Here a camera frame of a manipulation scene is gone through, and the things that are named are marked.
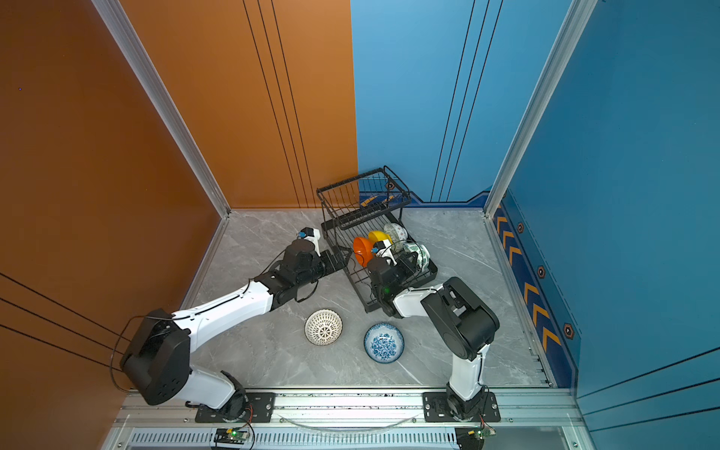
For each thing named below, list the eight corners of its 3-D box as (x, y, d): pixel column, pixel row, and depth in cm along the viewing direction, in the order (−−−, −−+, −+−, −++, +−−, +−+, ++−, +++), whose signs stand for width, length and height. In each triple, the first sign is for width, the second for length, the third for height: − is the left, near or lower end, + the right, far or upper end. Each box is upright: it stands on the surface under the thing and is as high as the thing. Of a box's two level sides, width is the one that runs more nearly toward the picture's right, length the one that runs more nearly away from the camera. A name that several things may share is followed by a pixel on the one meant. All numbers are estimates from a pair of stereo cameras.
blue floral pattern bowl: (364, 363, 82) (363, 358, 79) (364, 328, 89) (364, 323, 86) (404, 363, 82) (405, 358, 79) (401, 328, 89) (402, 322, 85)
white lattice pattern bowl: (305, 345, 86) (302, 340, 82) (310, 315, 92) (307, 308, 88) (341, 345, 85) (340, 340, 82) (343, 315, 92) (342, 308, 88)
